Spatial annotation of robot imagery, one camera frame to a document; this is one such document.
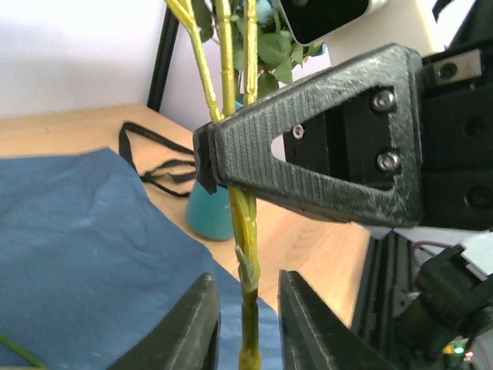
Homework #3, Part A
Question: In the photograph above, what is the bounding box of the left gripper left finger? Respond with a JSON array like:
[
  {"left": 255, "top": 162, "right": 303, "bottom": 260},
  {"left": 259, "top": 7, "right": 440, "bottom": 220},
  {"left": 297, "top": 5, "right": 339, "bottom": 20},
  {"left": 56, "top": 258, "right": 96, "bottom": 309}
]
[{"left": 109, "top": 273, "right": 220, "bottom": 370}]

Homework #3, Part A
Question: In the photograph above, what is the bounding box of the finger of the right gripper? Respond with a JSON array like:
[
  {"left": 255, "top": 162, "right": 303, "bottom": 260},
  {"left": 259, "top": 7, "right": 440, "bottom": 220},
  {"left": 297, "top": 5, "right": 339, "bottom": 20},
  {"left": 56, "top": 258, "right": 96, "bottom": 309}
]
[
  {"left": 193, "top": 123, "right": 217, "bottom": 193},
  {"left": 226, "top": 44, "right": 424, "bottom": 227}
]

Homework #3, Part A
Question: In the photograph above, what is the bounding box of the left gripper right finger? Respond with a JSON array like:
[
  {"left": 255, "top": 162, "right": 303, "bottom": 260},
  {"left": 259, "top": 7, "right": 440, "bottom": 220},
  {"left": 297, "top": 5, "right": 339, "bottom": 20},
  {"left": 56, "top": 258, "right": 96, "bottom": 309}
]
[{"left": 278, "top": 270, "right": 395, "bottom": 370}]

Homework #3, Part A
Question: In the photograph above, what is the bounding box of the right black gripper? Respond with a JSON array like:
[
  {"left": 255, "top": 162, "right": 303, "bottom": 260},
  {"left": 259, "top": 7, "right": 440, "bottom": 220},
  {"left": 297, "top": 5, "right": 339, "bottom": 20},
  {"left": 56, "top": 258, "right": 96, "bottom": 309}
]
[{"left": 284, "top": 0, "right": 493, "bottom": 232}]

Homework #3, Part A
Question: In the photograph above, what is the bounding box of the teal cylindrical vase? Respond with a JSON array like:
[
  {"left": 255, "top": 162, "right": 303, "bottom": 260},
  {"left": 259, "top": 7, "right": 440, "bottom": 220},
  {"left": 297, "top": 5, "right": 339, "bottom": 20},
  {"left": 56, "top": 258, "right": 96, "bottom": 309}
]
[{"left": 186, "top": 99, "right": 247, "bottom": 242}]

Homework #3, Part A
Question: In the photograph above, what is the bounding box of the black ribbon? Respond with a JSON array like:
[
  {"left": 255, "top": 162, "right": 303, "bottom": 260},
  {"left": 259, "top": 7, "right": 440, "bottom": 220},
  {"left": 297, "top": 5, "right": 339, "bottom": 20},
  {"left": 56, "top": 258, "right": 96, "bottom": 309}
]
[{"left": 118, "top": 122, "right": 200, "bottom": 199}]

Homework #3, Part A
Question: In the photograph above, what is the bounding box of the yellow rose bunch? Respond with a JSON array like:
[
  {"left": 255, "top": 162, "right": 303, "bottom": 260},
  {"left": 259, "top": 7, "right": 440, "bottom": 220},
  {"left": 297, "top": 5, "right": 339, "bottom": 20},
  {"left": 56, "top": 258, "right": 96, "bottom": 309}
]
[{"left": 166, "top": 1, "right": 262, "bottom": 369}]

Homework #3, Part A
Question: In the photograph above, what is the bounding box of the blue rose bunch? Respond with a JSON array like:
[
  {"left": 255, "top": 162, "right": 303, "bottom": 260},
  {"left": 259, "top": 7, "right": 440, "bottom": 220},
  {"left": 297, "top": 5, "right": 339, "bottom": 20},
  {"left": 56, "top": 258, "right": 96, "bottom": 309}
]
[{"left": 189, "top": 1, "right": 327, "bottom": 103}]

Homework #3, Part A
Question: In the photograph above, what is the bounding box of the blue wrapping paper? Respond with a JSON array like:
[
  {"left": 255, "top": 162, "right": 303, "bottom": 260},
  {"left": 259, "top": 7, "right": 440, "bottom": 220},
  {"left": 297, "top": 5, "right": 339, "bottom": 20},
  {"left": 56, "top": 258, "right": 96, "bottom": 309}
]
[{"left": 0, "top": 148, "right": 282, "bottom": 370}]

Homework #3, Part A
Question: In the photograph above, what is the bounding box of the black frame post right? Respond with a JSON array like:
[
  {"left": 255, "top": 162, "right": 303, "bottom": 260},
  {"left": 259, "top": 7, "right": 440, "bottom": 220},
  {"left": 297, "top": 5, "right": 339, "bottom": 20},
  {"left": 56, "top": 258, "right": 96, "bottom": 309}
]
[{"left": 147, "top": 8, "right": 179, "bottom": 112}]

